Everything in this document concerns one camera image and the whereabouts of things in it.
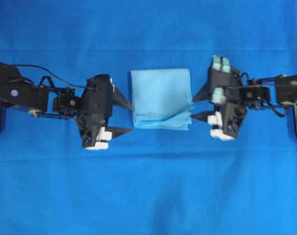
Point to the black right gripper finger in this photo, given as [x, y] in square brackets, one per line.
[203, 116]
[203, 93]

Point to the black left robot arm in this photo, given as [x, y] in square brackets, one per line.
[42, 100]

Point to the light blue towel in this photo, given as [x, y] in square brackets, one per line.
[162, 98]

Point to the blue table cloth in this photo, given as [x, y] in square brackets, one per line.
[150, 181]

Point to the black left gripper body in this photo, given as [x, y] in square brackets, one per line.
[96, 105]

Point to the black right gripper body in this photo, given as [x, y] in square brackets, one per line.
[223, 92]

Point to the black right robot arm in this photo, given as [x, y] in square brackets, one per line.
[278, 93]

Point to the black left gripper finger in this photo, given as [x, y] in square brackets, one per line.
[114, 132]
[120, 101]

